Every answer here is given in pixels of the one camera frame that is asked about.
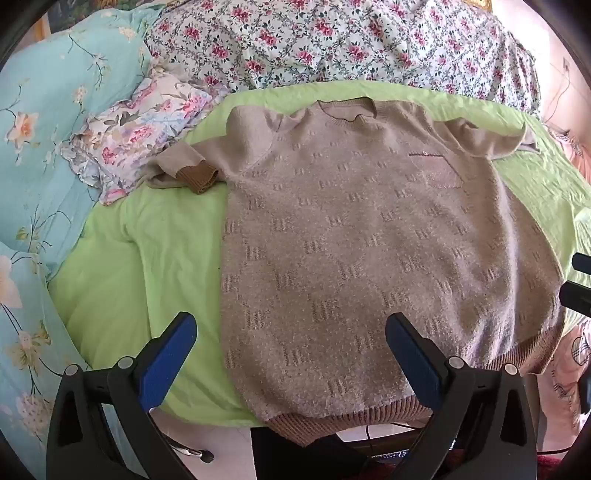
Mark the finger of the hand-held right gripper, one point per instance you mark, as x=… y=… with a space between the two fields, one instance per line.
x=577 y=300
x=582 y=264

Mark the pastel floral pillow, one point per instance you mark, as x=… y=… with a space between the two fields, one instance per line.
x=138 y=124

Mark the white rose-print quilt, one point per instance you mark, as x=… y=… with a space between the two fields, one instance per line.
x=323 y=41

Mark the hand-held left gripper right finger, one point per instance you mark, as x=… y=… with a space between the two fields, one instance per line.
x=411 y=360

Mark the green bed sheet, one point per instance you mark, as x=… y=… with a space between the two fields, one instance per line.
x=138 y=277

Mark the pink printed cloth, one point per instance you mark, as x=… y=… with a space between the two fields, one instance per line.
x=563 y=392

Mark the beige knitted sweater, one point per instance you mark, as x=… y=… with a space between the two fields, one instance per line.
x=351 y=230

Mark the light blue floral quilt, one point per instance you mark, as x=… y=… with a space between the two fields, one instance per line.
x=46 y=138

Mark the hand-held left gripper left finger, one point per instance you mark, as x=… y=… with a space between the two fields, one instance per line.
x=171 y=355

